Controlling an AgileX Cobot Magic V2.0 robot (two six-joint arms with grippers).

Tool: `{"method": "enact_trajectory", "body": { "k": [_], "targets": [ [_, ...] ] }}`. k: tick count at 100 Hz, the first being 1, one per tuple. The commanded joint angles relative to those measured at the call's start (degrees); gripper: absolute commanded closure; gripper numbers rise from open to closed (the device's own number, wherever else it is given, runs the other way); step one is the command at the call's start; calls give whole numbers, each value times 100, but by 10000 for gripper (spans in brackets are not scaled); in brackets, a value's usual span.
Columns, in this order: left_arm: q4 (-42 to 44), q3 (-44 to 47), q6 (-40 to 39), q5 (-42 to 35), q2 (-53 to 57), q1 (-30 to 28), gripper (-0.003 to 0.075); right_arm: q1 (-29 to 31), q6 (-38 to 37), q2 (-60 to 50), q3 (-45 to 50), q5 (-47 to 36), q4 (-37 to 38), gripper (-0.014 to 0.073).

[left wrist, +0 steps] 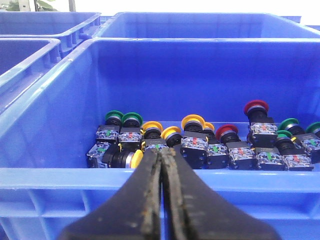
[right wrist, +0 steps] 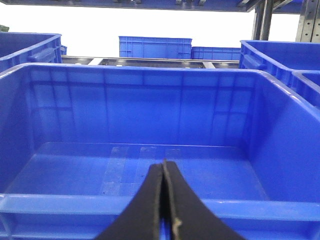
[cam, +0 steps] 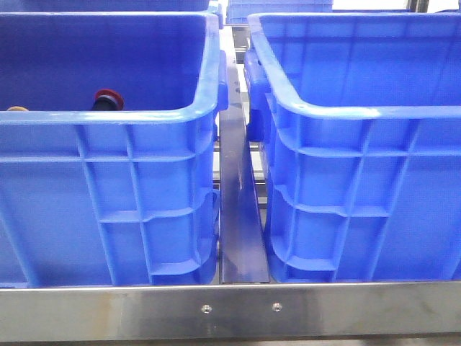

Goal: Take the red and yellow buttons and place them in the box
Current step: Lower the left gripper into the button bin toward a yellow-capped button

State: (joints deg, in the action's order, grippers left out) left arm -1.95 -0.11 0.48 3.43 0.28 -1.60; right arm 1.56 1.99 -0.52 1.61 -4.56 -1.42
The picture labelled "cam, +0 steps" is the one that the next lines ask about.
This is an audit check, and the yellow push button switch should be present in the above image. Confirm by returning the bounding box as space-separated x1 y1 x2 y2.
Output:
6 106 29 112

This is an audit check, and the steel divider bar between bins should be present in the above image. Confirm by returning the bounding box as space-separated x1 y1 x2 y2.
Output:
219 103 270 284

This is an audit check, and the large blue right plastic bin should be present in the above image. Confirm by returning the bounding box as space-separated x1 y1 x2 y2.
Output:
245 12 460 283

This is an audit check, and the large blue plastic bin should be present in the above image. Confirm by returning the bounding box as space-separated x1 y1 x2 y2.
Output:
1 12 228 288
245 12 460 283

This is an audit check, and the large blue left plastic bin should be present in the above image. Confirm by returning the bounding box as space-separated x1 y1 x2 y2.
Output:
1 12 228 288

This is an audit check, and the blue bin rear right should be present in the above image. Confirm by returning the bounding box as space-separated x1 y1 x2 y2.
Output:
226 0 334 25

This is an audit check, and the blue bin rear left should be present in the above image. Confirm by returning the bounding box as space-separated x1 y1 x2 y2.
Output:
1 0 222 14

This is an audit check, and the left rail screw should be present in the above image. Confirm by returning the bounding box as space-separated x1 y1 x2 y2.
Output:
201 304 212 314

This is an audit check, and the rail screw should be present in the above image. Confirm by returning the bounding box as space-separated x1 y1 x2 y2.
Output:
272 303 282 312
201 304 212 314

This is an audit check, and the right rail screw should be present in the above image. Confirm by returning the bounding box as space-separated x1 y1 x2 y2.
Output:
272 303 282 312

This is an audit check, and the steel front rail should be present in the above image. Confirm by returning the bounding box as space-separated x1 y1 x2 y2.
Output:
1 281 460 342

